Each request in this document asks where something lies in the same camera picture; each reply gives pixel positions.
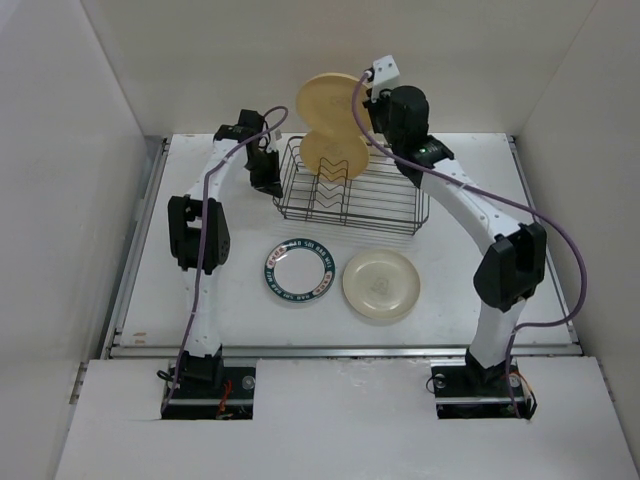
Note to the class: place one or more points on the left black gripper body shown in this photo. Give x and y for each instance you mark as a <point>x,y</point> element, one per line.
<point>263,169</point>

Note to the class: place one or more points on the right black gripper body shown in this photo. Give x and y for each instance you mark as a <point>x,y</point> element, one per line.
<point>380,111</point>

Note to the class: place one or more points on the yellow plate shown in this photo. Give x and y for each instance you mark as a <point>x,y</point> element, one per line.
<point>324,105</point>
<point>334,159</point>

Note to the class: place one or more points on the metal wire dish rack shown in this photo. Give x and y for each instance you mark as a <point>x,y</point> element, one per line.
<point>380,199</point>

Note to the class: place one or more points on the teal banded lettered plate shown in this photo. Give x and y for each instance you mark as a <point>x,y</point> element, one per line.
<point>298,272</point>

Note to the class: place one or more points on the cream plate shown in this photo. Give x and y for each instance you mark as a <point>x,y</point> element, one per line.
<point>382,285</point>

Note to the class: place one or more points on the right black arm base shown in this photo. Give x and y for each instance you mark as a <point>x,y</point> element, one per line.
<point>460,395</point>

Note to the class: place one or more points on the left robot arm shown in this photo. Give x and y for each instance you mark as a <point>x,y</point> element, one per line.
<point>199,235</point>

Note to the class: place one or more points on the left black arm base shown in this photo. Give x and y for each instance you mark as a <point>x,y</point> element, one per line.
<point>203,388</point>

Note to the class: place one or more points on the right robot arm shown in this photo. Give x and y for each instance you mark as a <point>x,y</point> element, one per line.
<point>513,253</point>

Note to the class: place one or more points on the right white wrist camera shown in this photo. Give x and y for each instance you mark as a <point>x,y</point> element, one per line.
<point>385,76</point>

